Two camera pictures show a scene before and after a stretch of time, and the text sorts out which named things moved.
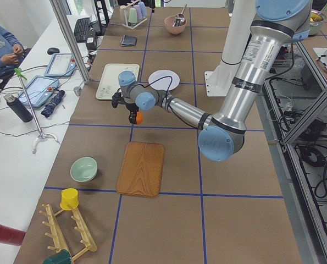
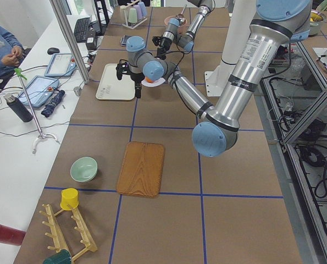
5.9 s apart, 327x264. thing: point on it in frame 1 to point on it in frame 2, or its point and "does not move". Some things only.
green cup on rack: (132, 16) does not move
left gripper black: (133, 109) to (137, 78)
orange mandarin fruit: (139, 119) to (148, 80)
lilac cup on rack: (138, 12) does not move
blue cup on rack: (143, 9) does not move
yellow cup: (70, 196) does not move
